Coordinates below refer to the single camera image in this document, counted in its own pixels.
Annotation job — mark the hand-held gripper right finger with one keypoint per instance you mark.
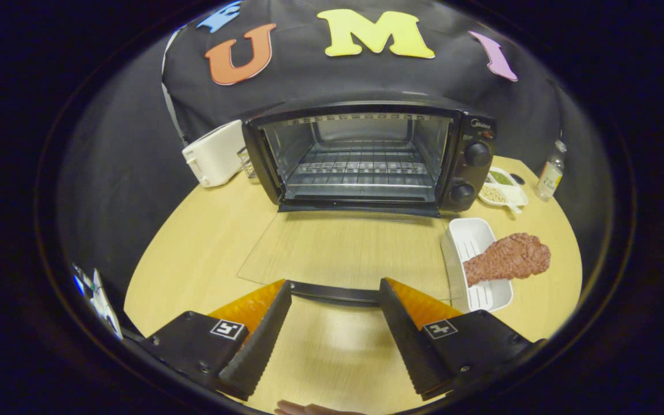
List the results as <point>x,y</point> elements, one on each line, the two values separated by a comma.
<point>410,351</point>

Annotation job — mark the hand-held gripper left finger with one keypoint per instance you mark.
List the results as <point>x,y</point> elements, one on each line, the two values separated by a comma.
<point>257,351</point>

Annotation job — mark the white rectangular ribbed tray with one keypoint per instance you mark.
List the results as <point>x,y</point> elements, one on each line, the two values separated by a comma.
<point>470,230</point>

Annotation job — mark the clear glass bottle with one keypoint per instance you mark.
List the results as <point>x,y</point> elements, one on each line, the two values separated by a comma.
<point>550,178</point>

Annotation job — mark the white bread toaster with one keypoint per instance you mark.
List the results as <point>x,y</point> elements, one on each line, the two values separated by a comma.
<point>214,153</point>

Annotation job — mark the white divided seasoning dish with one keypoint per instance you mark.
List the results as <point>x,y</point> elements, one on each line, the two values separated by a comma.
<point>510,196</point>

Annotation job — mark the black toaster oven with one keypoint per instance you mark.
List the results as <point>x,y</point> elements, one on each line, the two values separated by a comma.
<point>459,173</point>

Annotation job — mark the small black round cap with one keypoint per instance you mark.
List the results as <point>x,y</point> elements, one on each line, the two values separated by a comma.
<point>517,179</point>

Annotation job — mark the red raw meat piece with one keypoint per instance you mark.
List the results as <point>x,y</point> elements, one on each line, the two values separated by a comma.
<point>510,256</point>

